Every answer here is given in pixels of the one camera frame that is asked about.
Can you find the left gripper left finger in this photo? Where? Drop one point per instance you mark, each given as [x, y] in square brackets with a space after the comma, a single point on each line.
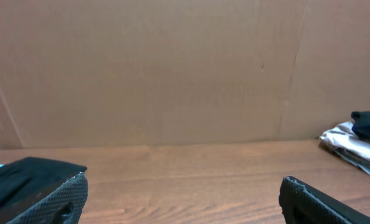
[63, 206]

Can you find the black t-shirt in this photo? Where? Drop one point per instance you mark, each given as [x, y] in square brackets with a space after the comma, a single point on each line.
[361, 126]

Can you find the folded beige shorts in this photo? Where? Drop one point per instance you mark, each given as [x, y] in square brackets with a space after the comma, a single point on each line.
[343, 142]

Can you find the black garment pile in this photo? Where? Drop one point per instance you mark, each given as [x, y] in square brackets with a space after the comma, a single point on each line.
[30, 175]

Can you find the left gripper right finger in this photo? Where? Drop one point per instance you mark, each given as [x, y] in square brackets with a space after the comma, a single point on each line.
[303, 204]

